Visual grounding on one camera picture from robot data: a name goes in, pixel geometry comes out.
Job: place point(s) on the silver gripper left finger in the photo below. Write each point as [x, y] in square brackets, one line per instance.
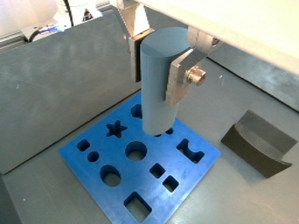
[137, 27]

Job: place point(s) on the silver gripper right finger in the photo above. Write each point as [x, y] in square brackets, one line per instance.
[186, 70]

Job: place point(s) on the dark grey curved holder block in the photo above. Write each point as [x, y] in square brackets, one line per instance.
[259, 143]

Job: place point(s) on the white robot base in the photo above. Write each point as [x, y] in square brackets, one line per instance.
[75, 12]

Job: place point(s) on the aluminium frame rail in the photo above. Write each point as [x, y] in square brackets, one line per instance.
[27, 21]

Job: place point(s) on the blue shape-sorting board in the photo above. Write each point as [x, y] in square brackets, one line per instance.
[138, 175]

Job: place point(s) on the grey-blue oval peg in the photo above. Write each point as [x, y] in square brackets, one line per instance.
[159, 49]

